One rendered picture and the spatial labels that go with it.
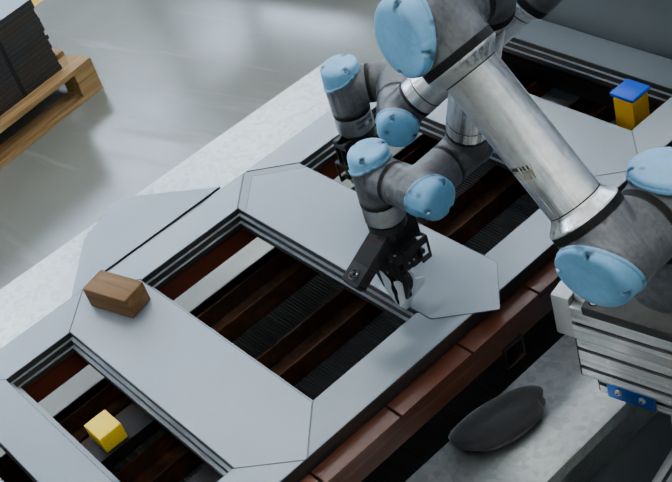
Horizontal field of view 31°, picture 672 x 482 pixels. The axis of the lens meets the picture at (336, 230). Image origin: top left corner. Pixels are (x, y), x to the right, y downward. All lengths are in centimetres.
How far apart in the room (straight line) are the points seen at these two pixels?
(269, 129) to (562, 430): 118
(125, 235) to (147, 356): 50
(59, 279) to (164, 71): 228
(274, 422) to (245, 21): 319
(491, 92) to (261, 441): 78
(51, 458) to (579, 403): 96
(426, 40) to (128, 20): 391
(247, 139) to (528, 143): 143
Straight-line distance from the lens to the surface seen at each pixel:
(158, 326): 240
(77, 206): 440
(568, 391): 227
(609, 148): 250
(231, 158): 295
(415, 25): 162
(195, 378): 226
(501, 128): 166
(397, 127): 212
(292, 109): 305
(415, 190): 194
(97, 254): 276
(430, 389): 212
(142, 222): 279
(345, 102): 227
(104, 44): 535
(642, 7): 276
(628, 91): 259
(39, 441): 230
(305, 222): 250
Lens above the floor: 237
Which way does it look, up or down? 38 degrees down
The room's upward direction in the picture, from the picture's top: 18 degrees counter-clockwise
